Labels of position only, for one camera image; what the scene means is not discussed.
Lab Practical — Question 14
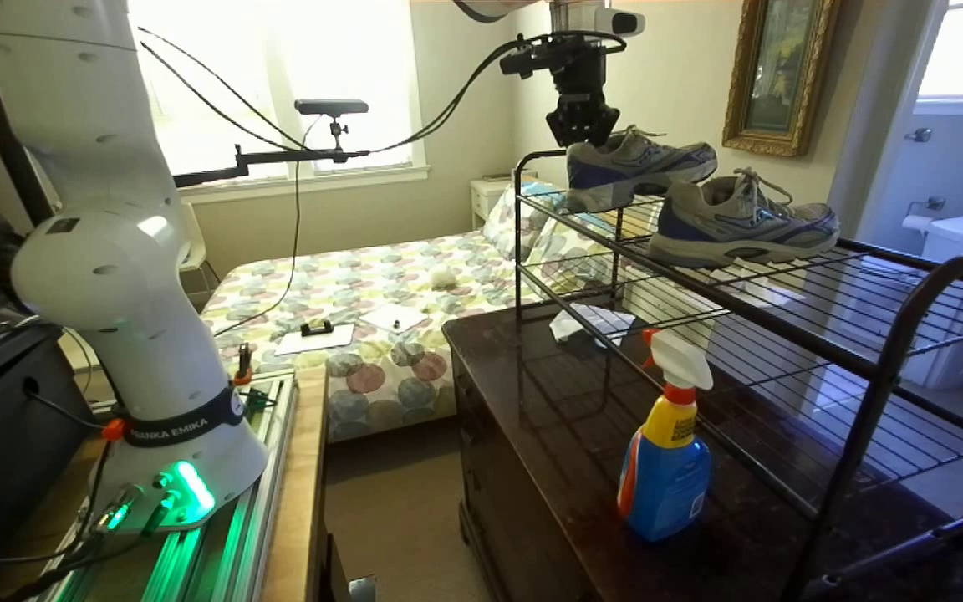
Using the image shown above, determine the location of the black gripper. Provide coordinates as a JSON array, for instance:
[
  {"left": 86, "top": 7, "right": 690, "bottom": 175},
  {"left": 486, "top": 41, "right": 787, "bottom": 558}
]
[{"left": 545, "top": 33, "right": 624, "bottom": 151}]

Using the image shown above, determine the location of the gray blue sneaker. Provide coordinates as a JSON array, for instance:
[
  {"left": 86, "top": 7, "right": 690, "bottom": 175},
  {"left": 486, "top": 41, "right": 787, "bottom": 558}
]
[
  {"left": 643, "top": 166, "right": 842, "bottom": 267},
  {"left": 565, "top": 124, "right": 721, "bottom": 216}
]

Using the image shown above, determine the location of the white pillow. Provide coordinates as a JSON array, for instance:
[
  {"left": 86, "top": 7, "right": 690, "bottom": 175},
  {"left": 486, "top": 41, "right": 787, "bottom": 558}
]
[{"left": 483, "top": 181, "right": 576, "bottom": 264}]

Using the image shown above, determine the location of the white crumpled paper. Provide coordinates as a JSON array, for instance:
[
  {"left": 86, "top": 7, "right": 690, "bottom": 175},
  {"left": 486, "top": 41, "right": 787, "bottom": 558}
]
[{"left": 545, "top": 301, "right": 639, "bottom": 348}]

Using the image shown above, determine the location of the gold framed picture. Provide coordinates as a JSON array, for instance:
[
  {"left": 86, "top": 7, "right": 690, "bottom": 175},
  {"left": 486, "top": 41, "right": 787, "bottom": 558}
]
[{"left": 718, "top": 0, "right": 842, "bottom": 160}]

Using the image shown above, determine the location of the white paper sheet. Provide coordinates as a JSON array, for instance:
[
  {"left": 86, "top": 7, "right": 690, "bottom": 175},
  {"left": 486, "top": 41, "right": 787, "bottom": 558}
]
[
  {"left": 362, "top": 301, "right": 438, "bottom": 337},
  {"left": 275, "top": 320, "right": 359, "bottom": 357}
]

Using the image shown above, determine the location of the bed with floral quilt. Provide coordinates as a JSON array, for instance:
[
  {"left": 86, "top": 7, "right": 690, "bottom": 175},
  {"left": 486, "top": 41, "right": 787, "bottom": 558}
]
[{"left": 173, "top": 214, "right": 661, "bottom": 448}]

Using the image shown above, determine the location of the blue yellow spray bottle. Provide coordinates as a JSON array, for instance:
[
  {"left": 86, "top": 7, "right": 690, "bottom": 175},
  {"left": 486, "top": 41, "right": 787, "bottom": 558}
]
[{"left": 611, "top": 323, "right": 718, "bottom": 544}]

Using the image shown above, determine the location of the bright window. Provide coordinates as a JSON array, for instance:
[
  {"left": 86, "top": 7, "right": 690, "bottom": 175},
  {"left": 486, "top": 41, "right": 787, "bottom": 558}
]
[{"left": 125, "top": 0, "right": 433, "bottom": 190}]

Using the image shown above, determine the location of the dark wooden dresser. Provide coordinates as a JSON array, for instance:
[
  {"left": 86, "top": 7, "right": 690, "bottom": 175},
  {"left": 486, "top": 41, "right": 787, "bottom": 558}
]
[{"left": 443, "top": 301, "right": 963, "bottom": 602}]

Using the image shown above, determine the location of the small red black clamp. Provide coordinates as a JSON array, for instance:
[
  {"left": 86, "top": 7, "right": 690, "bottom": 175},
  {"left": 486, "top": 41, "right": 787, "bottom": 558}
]
[{"left": 232, "top": 344, "right": 258, "bottom": 387}]

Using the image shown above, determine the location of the light wooden table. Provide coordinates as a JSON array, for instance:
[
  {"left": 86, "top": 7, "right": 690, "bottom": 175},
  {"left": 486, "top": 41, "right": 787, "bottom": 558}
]
[{"left": 258, "top": 361, "right": 330, "bottom": 602}]

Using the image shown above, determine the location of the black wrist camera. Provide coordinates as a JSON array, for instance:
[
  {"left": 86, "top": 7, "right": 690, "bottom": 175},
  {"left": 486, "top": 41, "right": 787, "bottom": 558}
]
[{"left": 499, "top": 37, "right": 558, "bottom": 83}]

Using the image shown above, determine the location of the black stereo camera bar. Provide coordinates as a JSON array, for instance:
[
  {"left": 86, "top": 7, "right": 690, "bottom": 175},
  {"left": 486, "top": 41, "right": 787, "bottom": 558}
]
[{"left": 292, "top": 97, "right": 375, "bottom": 122}]

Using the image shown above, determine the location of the black cable bundle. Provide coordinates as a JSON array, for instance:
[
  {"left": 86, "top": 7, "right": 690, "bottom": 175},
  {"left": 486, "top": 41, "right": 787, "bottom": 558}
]
[{"left": 132, "top": 24, "right": 633, "bottom": 172}]

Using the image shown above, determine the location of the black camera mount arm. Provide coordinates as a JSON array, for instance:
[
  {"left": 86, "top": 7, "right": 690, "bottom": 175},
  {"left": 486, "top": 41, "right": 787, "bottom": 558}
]
[{"left": 166, "top": 114, "right": 355, "bottom": 190}]

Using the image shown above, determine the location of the dark metal wire shoe rack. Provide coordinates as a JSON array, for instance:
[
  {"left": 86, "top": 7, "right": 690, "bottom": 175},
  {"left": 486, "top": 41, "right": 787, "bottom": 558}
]
[{"left": 509, "top": 144, "right": 963, "bottom": 602}]

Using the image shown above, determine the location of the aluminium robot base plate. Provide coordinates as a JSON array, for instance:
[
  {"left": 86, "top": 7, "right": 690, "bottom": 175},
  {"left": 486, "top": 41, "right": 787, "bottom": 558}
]
[{"left": 42, "top": 371, "right": 300, "bottom": 602}]

